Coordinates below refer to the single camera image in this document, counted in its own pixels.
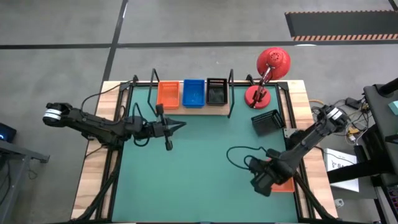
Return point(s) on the black power supply box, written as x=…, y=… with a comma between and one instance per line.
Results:
x=360, y=153

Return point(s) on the grey metal base plate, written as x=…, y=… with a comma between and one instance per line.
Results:
x=288, y=133

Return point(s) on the teal block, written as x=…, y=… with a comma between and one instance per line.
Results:
x=394, y=107

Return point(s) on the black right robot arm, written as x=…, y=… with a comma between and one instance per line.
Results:
x=311, y=140

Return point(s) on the grey metal side table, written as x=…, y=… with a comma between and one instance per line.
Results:
x=15, y=152

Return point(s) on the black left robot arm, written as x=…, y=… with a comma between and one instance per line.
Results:
x=93, y=126

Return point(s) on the red desk lamp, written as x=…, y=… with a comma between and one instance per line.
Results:
x=273, y=60

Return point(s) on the black equipment cart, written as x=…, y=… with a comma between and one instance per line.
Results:
x=381, y=105

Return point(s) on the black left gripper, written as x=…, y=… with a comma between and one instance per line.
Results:
x=158, y=129

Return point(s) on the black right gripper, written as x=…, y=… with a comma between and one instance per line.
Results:
x=262, y=180

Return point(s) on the black plastic basket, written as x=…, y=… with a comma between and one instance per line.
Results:
x=267, y=123
x=216, y=93

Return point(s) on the blue plastic basket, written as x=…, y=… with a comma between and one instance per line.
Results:
x=193, y=93

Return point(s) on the black device with blue light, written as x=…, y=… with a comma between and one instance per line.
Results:
x=7, y=132

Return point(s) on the green table mat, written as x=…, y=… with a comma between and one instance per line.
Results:
x=199, y=174

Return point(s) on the white printed box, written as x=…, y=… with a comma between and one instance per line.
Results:
x=339, y=158

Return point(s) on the orange plastic basket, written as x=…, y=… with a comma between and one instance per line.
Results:
x=168, y=95
x=286, y=187

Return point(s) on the black hazard-striped floor mat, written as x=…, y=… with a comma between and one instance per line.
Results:
x=342, y=25

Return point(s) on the black power adapter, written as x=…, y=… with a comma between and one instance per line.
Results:
x=353, y=102

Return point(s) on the black metal rig frame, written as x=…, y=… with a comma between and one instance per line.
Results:
x=126, y=85

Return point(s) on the small white plug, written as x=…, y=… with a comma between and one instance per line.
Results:
x=339, y=203

